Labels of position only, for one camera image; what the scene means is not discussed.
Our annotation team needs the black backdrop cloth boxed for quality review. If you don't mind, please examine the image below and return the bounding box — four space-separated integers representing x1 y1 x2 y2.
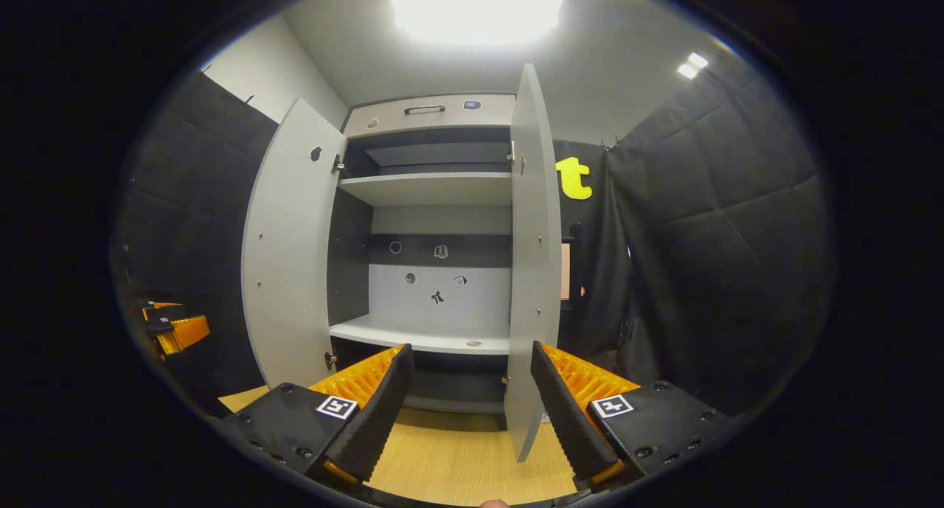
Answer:
111 47 838 420

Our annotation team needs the large ceiling light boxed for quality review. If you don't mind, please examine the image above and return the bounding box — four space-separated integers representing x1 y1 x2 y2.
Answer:
391 0 565 48

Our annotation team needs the grey door with checkered sticker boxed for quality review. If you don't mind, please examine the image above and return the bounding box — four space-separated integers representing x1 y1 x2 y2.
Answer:
241 99 347 389

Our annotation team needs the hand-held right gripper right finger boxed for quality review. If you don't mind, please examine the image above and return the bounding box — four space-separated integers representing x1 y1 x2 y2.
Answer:
530 341 735 492

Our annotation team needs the grey double-door shoe cabinet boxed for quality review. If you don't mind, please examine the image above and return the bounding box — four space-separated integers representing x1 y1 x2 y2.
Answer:
324 93 517 431

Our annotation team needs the grey door with box sticker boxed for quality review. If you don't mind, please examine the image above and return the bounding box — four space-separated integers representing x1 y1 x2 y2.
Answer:
504 63 586 463

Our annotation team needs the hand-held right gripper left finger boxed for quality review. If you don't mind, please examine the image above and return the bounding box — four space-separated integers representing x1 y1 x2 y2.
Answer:
221 344 416 487

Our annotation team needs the grey cabinet drawer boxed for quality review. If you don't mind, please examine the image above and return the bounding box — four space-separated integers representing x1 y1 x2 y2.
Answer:
343 94 517 139

